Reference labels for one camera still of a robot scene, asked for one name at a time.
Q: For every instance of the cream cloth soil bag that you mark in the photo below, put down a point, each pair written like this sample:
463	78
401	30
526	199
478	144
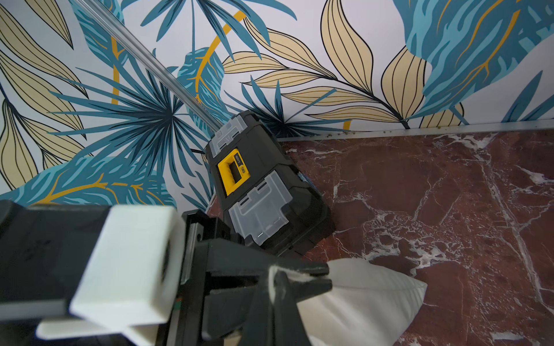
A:
368	305

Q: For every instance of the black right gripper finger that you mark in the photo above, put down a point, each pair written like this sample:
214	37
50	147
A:
273	318

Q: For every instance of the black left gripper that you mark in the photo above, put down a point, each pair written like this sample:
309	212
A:
217	296

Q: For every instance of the left aluminium corner post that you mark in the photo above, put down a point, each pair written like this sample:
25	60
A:
115	28

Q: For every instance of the black and yellow toolbox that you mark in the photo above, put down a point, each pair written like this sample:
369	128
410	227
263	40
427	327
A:
265	199

